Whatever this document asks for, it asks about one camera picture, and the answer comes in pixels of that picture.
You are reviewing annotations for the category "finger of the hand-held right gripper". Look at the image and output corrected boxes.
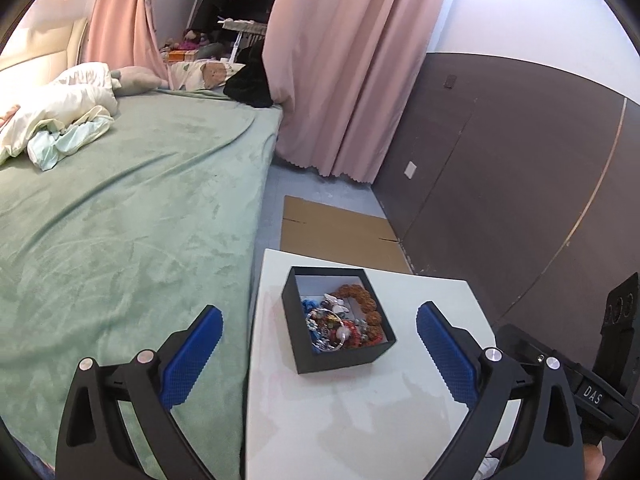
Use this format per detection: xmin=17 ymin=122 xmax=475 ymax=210
xmin=498 ymin=324 xmax=576 ymax=367

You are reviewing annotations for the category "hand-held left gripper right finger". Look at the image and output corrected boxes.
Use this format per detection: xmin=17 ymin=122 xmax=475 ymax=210
xmin=416 ymin=302 xmax=586 ymax=480

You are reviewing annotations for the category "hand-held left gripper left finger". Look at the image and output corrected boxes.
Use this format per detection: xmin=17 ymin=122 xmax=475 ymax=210
xmin=55 ymin=305 xmax=224 ymax=480

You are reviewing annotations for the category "brown wooden bead bracelet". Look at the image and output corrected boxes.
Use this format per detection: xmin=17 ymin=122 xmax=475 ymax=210
xmin=330 ymin=284 xmax=386 ymax=346

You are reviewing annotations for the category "red braided bracelet gold charm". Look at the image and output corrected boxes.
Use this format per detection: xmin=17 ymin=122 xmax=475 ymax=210
xmin=340 ymin=320 xmax=367 ymax=348

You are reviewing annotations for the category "black jewelry box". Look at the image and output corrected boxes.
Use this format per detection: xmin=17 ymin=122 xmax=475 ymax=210
xmin=281 ymin=266 xmax=397 ymax=376

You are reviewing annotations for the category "blue knotted cord bracelet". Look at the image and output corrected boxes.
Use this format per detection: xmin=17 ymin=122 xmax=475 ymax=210
xmin=300 ymin=297 xmax=322 ymax=332

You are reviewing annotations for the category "silver bangle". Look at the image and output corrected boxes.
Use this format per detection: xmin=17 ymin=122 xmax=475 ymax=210
xmin=305 ymin=309 xmax=347 ymax=351

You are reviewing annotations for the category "white cloth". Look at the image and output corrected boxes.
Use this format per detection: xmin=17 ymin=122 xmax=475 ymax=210
xmin=475 ymin=455 xmax=502 ymax=480

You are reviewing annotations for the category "green bed blanket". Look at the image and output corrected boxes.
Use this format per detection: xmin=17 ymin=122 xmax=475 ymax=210
xmin=0 ymin=87 xmax=285 ymax=473

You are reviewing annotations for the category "flat cardboard sheet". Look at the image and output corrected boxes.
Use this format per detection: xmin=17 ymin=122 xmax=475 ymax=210
xmin=280 ymin=195 xmax=416 ymax=275

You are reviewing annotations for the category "pale blue cloth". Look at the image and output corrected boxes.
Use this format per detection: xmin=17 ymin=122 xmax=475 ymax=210
xmin=27 ymin=116 xmax=115 ymax=171

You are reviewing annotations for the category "black garment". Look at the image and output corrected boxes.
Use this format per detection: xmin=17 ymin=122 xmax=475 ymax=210
xmin=222 ymin=42 xmax=275 ymax=108

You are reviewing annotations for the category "grey pillow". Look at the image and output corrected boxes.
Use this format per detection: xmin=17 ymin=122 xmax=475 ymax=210
xmin=107 ymin=65 xmax=169 ymax=97

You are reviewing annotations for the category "printed cream pillow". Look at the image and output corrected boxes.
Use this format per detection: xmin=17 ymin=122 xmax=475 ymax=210
xmin=167 ymin=58 xmax=247 ymax=92

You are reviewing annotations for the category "white duvet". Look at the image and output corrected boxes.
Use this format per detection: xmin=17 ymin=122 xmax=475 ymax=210
xmin=0 ymin=62 xmax=121 ymax=166

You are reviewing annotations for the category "pile of small toys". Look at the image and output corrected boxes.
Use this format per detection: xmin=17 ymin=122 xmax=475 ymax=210
xmin=160 ymin=27 xmax=224 ymax=63

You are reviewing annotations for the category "pink curtain scalloped hem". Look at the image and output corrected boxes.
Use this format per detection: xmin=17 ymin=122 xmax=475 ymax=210
xmin=262 ymin=0 xmax=453 ymax=184

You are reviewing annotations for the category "clothes drying rack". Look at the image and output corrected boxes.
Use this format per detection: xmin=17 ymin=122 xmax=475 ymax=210
xmin=217 ymin=17 xmax=268 ymax=66

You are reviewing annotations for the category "cream padded headboard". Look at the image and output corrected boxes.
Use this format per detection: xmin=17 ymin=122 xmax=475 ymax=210
xmin=0 ymin=17 xmax=91 ymax=75

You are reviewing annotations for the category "pink curtain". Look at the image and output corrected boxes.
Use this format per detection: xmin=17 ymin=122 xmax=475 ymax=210
xmin=82 ymin=0 xmax=173 ymax=89

